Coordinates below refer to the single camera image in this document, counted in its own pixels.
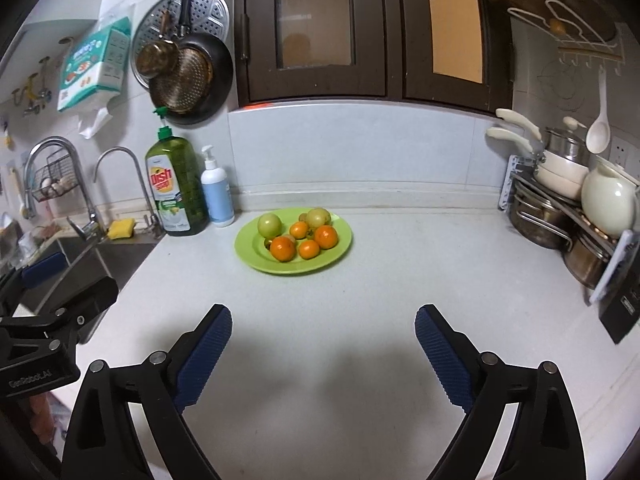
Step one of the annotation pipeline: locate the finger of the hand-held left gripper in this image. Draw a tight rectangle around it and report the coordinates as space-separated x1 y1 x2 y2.
0 276 120 345
0 251 68 301

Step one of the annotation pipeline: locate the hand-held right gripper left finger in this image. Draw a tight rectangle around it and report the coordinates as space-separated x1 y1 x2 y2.
60 303 234 480

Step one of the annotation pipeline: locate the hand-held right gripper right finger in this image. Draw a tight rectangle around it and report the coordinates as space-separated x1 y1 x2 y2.
414 303 588 480

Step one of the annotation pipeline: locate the green plate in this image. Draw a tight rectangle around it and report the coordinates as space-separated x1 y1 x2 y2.
234 208 354 276

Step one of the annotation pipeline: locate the large orange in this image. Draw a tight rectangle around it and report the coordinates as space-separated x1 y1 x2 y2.
270 236 297 263
314 224 339 250

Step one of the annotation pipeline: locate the large green apple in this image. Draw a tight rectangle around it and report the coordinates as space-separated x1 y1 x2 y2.
257 212 282 239

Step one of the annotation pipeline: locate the yellow-green apple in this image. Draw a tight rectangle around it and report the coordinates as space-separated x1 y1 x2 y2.
305 207 332 231

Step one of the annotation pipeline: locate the steel sink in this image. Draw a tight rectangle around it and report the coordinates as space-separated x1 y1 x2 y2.
20 232 161 346

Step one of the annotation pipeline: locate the yellow sponge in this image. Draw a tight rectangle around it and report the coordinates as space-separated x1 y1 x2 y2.
108 218 136 240

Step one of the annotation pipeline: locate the chrome sink faucet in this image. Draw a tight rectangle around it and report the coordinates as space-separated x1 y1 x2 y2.
22 136 108 241

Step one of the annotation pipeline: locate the thin gooseneck faucet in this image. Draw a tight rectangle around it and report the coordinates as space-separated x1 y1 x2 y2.
94 146 166 240

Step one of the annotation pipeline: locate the green dish soap bottle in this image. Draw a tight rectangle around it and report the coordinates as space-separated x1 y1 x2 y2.
145 107 210 237

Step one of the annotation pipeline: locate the clear plastic bag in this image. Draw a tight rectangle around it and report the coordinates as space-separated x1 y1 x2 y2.
77 105 113 140

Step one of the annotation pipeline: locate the white blue pump bottle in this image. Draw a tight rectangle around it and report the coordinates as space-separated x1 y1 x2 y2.
200 145 236 228

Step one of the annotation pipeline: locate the black box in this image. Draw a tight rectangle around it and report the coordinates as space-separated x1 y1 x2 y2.
597 285 640 345

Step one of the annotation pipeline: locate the metal pot rack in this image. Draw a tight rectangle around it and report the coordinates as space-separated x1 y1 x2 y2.
497 155 640 306

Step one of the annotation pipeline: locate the green white tissue pack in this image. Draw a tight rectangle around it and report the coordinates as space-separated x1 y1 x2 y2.
56 16 132 112

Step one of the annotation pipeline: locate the white pan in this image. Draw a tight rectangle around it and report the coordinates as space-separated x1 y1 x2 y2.
486 127 590 201
495 108 591 173

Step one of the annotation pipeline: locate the white teapot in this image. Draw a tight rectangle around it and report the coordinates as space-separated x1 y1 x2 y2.
581 162 640 239

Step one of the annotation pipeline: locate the small copper pot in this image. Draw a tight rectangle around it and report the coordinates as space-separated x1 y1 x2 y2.
136 10 179 80

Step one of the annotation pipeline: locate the golden strainer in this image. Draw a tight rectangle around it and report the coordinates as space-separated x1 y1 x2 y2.
150 46 214 111

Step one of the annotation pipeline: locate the steel pot with lid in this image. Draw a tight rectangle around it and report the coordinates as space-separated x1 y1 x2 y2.
544 116 591 166

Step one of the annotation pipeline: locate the black frying pan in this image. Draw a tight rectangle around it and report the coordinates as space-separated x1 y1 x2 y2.
148 0 235 126

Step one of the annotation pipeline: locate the white ladle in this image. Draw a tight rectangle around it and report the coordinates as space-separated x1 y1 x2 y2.
585 67 612 155

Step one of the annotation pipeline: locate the steel steamer plate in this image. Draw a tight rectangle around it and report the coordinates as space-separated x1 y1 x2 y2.
131 0 231 92

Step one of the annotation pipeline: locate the dark framed window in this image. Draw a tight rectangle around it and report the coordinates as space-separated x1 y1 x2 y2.
397 0 516 113
235 0 401 106

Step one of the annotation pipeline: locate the wire basket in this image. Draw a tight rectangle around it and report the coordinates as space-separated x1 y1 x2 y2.
31 155 81 203

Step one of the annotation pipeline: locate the yellow wall hanger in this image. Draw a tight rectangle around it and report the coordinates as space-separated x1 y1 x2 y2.
12 57 53 116

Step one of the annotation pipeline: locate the wall socket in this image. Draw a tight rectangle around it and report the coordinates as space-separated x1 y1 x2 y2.
612 135 636 168

